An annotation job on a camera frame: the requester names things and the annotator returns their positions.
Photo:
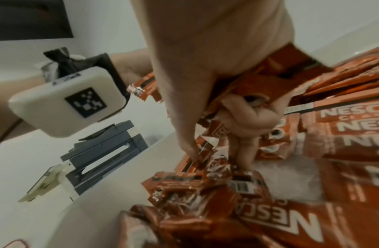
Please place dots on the person's left hand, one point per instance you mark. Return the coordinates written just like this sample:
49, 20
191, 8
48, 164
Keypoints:
134, 65

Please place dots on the person's right hand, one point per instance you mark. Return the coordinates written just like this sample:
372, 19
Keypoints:
208, 36

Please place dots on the bunch of Nescafe sachets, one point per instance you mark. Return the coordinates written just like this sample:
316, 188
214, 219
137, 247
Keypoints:
146, 87

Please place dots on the white plastic tray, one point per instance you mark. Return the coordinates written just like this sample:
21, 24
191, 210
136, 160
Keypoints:
287, 179

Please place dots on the pile of red coffee sachets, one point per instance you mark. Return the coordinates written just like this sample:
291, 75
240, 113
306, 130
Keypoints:
208, 213

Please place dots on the black left wristband with markers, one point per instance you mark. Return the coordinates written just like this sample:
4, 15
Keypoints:
94, 63

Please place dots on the dark grey printer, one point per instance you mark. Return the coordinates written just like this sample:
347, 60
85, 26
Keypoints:
110, 150

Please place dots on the black window blind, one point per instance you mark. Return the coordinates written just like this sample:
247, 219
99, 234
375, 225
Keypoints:
30, 19

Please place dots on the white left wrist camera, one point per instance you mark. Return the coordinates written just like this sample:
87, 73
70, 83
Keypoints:
39, 106

